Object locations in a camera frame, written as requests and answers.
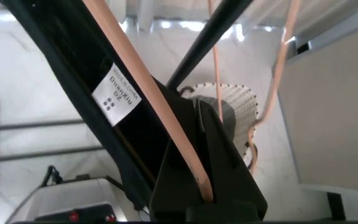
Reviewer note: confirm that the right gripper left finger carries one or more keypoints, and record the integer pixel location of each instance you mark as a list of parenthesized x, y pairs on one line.
[(172, 186)]

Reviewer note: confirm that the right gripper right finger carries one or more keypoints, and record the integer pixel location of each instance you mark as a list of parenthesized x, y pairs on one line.
[(232, 183)]

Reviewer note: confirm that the black garment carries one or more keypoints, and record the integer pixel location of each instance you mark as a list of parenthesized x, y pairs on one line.
[(73, 46)]

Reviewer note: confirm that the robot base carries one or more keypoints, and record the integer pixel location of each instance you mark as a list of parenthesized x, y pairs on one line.
[(73, 193)]

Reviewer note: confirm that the white laundry basket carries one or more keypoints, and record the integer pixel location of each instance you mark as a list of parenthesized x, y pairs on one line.
[(241, 105)]

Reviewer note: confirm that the black clothes rack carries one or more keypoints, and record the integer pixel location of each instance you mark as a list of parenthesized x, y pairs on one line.
[(204, 40)]

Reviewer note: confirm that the white curtain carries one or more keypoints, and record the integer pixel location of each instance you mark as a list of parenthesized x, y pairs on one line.
[(179, 9)]

